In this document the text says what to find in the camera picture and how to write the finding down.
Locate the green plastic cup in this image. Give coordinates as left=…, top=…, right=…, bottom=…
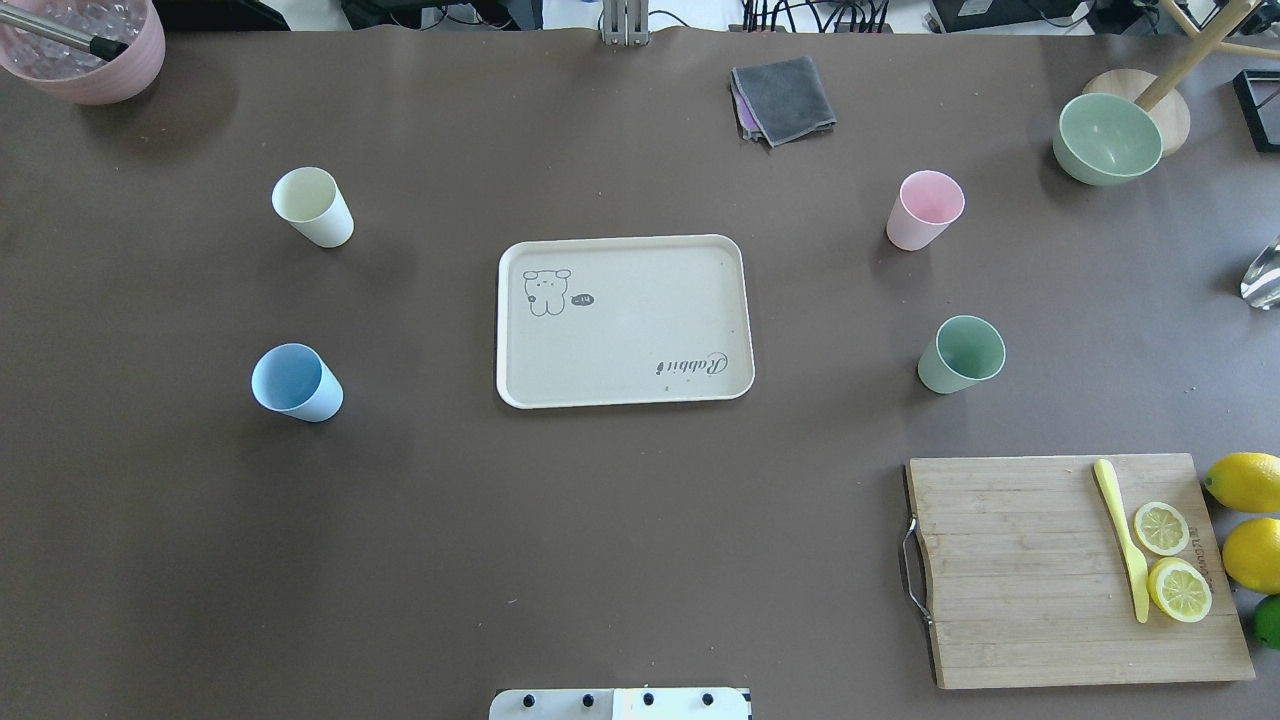
left=916, top=315, right=1007, bottom=395

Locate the pink plastic cup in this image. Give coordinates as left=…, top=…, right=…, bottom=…
left=886, top=169, right=966, bottom=251

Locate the blue plastic cup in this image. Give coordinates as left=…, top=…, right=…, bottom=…
left=250, top=343, right=344, bottom=421

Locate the cream plastic cup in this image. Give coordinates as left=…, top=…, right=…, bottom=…
left=271, top=167, right=355, bottom=249

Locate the beige rectangular tray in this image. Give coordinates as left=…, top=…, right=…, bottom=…
left=495, top=234, right=755, bottom=409

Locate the grey folded cloth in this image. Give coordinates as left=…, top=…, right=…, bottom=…
left=730, top=55, right=837, bottom=147

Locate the wooden cutting board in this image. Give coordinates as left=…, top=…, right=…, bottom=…
left=905, top=454, right=1254, bottom=691

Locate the green bowl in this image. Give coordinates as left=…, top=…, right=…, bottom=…
left=1052, top=94, right=1164, bottom=186

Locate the yellow plastic knife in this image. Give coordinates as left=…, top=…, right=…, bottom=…
left=1093, top=457, right=1151, bottom=624

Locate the upper lemon slice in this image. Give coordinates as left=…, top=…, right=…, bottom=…
left=1132, top=501, right=1190, bottom=557

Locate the wooden cup stand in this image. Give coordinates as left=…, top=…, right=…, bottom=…
left=1083, top=1, right=1279, bottom=158

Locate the whole lemon upper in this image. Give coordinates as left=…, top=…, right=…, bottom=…
left=1204, top=452, right=1279, bottom=512

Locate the whole lemon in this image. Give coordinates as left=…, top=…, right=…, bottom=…
left=1222, top=518, right=1280, bottom=594
left=1204, top=452, right=1279, bottom=512

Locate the clear glass on stand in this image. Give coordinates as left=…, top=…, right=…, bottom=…
left=1239, top=237, right=1280, bottom=310

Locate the whole lemon lower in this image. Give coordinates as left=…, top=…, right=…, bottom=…
left=1222, top=518, right=1280, bottom=594

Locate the pink bowl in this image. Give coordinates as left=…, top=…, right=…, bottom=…
left=1, top=1, right=166, bottom=105

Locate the green lime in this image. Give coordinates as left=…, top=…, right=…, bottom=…
left=1251, top=594, right=1280, bottom=651

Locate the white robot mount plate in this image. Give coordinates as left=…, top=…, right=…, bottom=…
left=488, top=685, right=753, bottom=719

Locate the metal handle in bowl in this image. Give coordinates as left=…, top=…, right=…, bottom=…
left=1, top=3, right=129, bottom=61

